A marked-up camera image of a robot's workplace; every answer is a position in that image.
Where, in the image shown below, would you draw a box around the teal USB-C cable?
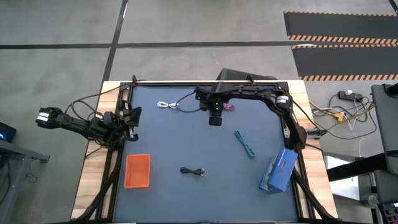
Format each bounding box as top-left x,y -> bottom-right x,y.
234,130 -> 256,159

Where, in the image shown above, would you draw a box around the black device with blue light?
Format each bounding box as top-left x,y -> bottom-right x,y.
0,121 -> 17,143

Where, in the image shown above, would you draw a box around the blue table mat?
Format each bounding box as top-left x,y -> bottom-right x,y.
112,85 -> 299,223

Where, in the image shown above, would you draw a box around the black case behind table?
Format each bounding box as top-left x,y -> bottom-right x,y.
216,67 -> 278,83

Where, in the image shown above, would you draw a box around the grey equipment cabinet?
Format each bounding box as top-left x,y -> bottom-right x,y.
357,82 -> 398,206

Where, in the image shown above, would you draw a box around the orange plastic tray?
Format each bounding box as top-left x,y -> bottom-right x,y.
124,153 -> 152,190

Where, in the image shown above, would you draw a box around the black crossbar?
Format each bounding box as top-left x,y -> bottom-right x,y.
326,152 -> 389,183

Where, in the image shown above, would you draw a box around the white USB-C cable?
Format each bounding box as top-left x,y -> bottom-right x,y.
157,101 -> 180,111

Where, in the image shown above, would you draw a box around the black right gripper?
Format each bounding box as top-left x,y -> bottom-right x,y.
195,86 -> 225,127

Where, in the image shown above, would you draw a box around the black power strip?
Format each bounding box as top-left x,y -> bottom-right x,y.
338,90 -> 364,103

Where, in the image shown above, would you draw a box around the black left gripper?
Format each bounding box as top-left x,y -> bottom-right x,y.
111,100 -> 142,142

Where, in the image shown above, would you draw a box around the black hazard-striped floor mat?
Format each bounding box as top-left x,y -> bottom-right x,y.
291,44 -> 398,82
283,11 -> 398,45

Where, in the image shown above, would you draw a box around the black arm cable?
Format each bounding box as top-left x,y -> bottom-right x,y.
64,79 -> 147,125
176,89 -> 205,114

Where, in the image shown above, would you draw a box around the grey side desk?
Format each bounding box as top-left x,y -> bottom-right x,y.
0,139 -> 50,224

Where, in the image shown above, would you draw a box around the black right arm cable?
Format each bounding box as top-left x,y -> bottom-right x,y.
176,89 -> 205,114

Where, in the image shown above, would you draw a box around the control panel with buttons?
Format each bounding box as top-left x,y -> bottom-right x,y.
376,202 -> 398,224

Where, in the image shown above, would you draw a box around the blue cardboard box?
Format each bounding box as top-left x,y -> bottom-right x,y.
258,147 -> 299,195

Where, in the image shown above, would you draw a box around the black aluminium table frame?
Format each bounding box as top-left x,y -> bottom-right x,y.
74,80 -> 340,224

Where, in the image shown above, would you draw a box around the tangled floor cables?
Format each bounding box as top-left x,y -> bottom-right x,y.
309,93 -> 379,141

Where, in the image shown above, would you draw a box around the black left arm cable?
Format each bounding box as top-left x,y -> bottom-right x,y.
64,79 -> 147,125

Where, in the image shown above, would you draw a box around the black USB-C cable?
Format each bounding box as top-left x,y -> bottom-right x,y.
180,166 -> 205,177

